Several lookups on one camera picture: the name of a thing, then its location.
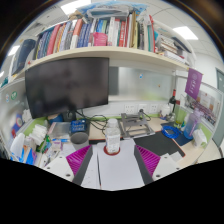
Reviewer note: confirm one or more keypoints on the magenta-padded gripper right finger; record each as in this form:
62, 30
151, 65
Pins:
150, 160

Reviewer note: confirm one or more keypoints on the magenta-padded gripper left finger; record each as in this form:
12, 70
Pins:
77, 160

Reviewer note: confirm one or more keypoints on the clear plastic water bottle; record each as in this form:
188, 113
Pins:
112, 138

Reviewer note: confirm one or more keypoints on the black desk mat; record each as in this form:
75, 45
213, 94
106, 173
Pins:
156, 143

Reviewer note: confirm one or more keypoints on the grey cup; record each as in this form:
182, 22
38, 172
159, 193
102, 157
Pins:
79, 140

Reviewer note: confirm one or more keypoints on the small white paper sheet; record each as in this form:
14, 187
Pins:
173, 156

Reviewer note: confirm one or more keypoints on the blank white paper sheet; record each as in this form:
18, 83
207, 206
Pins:
120, 170

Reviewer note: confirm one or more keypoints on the blue circuit board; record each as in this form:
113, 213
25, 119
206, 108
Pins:
78, 126

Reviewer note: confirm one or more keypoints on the clear plastic box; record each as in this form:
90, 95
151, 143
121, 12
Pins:
60, 130

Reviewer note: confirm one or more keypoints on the grey metal laptop stand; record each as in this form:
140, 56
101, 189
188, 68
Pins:
136, 125

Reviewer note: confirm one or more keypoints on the white tissue pack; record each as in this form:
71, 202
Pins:
38, 133

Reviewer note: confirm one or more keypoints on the small white container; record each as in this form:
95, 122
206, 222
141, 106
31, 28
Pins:
165, 110

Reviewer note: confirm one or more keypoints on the purple tinted drink bottle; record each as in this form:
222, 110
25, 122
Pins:
191, 125

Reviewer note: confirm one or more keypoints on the white tissue box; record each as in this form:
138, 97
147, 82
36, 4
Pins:
200, 137

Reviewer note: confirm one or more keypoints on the dark wine bottle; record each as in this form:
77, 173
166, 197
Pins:
173, 101

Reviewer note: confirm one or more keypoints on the black computer monitor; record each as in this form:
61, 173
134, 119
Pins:
66, 85

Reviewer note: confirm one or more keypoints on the group photo poster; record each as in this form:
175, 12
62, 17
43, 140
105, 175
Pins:
205, 105

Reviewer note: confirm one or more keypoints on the grey door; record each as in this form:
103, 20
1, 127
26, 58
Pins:
220, 106

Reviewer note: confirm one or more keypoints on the purple pennant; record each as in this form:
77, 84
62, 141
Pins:
193, 83

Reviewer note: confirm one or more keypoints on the white wall socket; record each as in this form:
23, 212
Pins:
153, 108
129, 108
142, 108

